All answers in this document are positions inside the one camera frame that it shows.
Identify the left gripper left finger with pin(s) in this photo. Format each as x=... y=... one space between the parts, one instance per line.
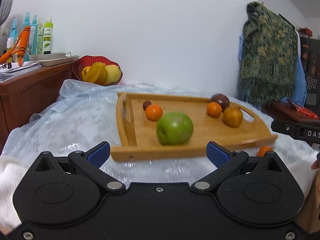
x=88 y=164

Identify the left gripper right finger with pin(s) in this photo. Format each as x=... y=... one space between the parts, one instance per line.
x=227 y=164

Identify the mandarin with stem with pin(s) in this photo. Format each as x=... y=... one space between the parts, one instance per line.
x=263 y=150

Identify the brownish large orange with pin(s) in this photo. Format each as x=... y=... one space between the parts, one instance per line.
x=233 y=116

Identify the mandarin orange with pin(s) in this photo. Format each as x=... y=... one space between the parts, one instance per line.
x=214 y=109

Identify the green apple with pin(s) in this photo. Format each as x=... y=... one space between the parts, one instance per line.
x=174 y=128

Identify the dark purple plum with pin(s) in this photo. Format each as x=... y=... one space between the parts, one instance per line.
x=221 y=99

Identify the small mandarin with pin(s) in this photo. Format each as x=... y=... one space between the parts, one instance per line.
x=153 y=112

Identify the red date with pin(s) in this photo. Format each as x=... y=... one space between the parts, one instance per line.
x=146 y=103

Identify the person's right hand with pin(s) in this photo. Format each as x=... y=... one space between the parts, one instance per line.
x=316 y=164

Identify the red packet on side table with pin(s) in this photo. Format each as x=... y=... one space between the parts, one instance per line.
x=302 y=111

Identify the wooden serving tray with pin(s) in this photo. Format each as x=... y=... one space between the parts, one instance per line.
x=139 y=139

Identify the dark wooden side table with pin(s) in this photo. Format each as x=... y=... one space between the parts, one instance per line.
x=279 y=110

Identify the green patterned shawl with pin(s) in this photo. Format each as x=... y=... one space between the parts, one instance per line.
x=268 y=62

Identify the yellow starfruit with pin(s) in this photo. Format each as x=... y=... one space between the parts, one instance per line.
x=94 y=74

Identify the yellow mango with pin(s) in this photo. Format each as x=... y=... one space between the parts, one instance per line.
x=113 y=74

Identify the wooden sideboard cabinet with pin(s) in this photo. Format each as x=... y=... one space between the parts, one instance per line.
x=30 y=93

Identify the red fruit bowl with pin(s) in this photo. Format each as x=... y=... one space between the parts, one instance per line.
x=87 y=60

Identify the white plastic tray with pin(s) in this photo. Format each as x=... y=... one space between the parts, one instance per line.
x=48 y=60

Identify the blue spray bottle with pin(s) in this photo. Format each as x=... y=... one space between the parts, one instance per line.
x=25 y=37
x=33 y=36

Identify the green spray bottle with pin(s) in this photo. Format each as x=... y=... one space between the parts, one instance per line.
x=47 y=36

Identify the orange handled tool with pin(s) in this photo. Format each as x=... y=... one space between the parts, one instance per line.
x=17 y=49

